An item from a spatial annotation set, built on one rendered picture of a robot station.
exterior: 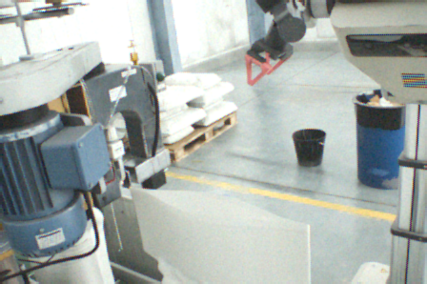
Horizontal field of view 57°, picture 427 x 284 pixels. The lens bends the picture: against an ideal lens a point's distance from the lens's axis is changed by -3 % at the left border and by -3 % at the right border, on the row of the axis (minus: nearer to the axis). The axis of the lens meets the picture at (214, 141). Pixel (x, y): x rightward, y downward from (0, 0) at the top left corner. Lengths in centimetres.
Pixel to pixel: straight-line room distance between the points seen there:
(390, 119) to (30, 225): 254
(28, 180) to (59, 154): 8
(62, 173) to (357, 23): 76
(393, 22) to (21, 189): 87
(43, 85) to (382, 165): 268
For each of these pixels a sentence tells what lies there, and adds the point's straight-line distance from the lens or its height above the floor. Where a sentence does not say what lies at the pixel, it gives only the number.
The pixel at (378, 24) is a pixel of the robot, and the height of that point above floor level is 139.
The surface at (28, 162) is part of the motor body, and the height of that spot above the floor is 127.
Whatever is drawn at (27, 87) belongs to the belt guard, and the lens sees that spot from 69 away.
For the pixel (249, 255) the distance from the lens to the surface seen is 91.
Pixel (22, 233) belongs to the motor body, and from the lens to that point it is 79.
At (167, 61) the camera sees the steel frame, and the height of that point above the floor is 46.
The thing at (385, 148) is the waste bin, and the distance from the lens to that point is 305.
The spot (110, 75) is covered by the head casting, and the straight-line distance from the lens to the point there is 107.
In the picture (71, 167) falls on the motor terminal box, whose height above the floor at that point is 126.
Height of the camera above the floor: 150
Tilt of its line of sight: 20 degrees down
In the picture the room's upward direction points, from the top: 7 degrees counter-clockwise
